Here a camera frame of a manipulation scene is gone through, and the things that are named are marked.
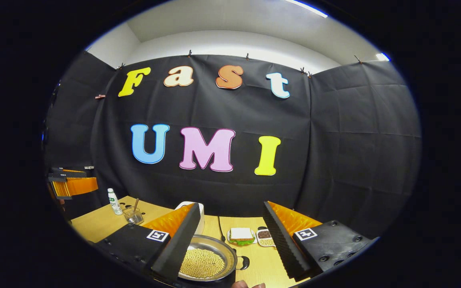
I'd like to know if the pile of yellow soybeans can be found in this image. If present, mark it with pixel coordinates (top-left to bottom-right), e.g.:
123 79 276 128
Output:
179 248 226 279

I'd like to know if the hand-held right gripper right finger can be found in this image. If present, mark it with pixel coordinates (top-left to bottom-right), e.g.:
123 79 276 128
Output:
263 201 381 282

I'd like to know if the white toaster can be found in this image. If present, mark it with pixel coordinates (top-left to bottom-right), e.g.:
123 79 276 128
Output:
174 201 205 236

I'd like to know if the sandwich with lettuce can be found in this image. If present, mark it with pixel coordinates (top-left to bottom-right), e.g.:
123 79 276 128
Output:
230 228 255 244

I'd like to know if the white divided dish with beans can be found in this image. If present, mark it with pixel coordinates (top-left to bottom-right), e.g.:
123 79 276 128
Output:
256 228 276 247

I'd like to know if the white plastic bottle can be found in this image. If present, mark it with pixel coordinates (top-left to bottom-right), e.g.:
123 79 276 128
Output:
107 188 123 216

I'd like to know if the small white plate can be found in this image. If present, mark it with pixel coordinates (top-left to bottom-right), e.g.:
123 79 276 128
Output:
226 229 257 246

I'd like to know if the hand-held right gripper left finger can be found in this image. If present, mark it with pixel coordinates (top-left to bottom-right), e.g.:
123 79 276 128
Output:
94 202 201 284

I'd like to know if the long ceiling light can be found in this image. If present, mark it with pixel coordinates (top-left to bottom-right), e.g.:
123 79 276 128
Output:
285 0 329 18

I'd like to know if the steel pot with black handle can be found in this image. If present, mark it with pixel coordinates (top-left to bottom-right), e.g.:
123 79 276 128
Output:
178 234 250 282

